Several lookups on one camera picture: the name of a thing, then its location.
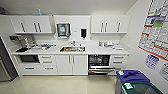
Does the stainless steel refrigerator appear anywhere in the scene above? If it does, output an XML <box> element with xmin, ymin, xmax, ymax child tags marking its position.
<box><xmin>0</xmin><ymin>36</ymin><xmax>18</xmax><ymax>83</ymax></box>

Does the white two-door base cabinet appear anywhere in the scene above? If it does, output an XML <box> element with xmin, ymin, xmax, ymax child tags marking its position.
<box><xmin>54</xmin><ymin>54</ymin><xmax>89</xmax><ymax>76</ymax></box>

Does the grey bin with green lid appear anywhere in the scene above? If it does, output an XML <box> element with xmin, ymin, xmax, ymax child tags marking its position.
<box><xmin>121</xmin><ymin>81</ymin><xmax>165</xmax><ymax>94</ymax></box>

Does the black built-in microwave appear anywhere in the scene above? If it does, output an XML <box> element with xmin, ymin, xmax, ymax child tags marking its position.
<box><xmin>18</xmin><ymin>54</ymin><xmax>40</xmax><ymax>64</ymax></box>

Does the chrome faucet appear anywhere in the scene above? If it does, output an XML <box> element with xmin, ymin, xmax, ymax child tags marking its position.
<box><xmin>70</xmin><ymin>40</ymin><xmax>78</xmax><ymax>48</ymax></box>

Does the pale green bottle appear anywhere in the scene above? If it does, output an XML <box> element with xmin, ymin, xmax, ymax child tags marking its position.
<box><xmin>37</xmin><ymin>8</ymin><xmax>43</xmax><ymax>17</ymax></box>

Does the white three-drawer stack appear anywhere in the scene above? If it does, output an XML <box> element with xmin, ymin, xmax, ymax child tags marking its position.
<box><xmin>109</xmin><ymin>54</ymin><xmax>130</xmax><ymax>72</ymax></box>
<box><xmin>38</xmin><ymin>54</ymin><xmax>57</xmax><ymax>75</ymax></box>

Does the stainless steel dishwasher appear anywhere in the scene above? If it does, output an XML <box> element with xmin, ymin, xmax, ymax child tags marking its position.
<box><xmin>87</xmin><ymin>54</ymin><xmax>117</xmax><ymax>77</ymax></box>

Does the steel kitchen sink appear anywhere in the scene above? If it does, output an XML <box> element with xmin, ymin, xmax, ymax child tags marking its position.
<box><xmin>59</xmin><ymin>45</ymin><xmax>87</xmax><ymax>53</ymax></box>

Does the large printed wall poster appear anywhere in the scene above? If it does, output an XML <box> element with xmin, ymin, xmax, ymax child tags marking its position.
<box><xmin>137</xmin><ymin>0</ymin><xmax>168</xmax><ymax>62</ymax></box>

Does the black soap dispenser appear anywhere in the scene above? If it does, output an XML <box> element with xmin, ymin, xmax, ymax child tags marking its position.
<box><xmin>80</xmin><ymin>28</ymin><xmax>88</xmax><ymax>39</ymax></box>

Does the grey bin with blue lid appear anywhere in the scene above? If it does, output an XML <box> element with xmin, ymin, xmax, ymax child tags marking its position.
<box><xmin>115</xmin><ymin>69</ymin><xmax>151</xmax><ymax>84</ymax></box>

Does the small blue recycling sign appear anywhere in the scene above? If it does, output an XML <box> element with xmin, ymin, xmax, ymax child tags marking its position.
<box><xmin>144</xmin><ymin>53</ymin><xmax>161</xmax><ymax>71</ymax></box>

